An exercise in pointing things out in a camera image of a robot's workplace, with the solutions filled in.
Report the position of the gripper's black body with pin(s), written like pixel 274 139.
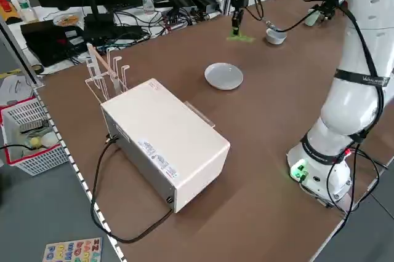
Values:
pixel 240 2
pixel 327 9

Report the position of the green lettuce leaf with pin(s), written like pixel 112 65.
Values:
pixel 241 38

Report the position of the pale green cup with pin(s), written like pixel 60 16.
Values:
pixel 311 19

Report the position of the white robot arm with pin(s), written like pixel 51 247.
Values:
pixel 348 105

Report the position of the large shallow grey dish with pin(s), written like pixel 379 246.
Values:
pixel 224 76

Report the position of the small grey bowl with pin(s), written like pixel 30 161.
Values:
pixel 275 39

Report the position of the white toaster oven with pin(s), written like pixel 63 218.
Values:
pixel 160 133

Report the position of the plate of snacks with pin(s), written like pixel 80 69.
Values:
pixel 66 19

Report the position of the black box with red logo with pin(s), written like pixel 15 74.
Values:
pixel 40 40

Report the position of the white ball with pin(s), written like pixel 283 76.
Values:
pixel 50 140

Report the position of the white paper sheets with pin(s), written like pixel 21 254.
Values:
pixel 15 85

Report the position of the red and white plastic basket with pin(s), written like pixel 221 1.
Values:
pixel 46 157

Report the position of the yellow-green ball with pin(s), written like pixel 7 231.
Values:
pixel 34 142

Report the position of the colourful alphabet puzzle board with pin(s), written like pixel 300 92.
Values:
pixel 70 251

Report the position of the aluminium frame post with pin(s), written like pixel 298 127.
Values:
pixel 21 56

